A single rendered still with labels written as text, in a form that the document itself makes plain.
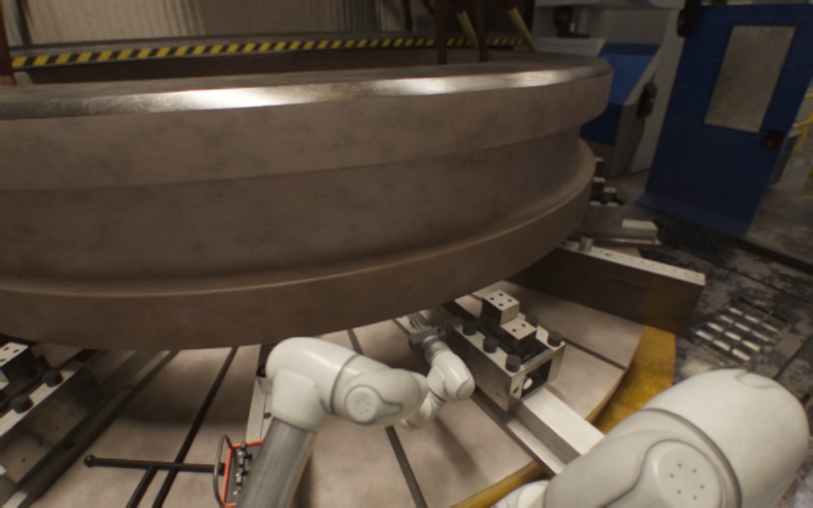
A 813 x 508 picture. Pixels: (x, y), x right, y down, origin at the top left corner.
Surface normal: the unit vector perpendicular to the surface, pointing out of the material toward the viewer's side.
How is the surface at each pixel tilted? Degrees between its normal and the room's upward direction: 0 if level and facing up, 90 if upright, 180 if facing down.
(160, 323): 90
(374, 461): 0
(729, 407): 2
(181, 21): 90
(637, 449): 47
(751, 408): 10
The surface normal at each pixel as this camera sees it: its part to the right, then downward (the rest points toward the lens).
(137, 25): 0.54, 0.40
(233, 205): 0.18, 0.48
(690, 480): 0.00, -0.61
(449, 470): -0.01, -0.87
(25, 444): 0.98, 0.09
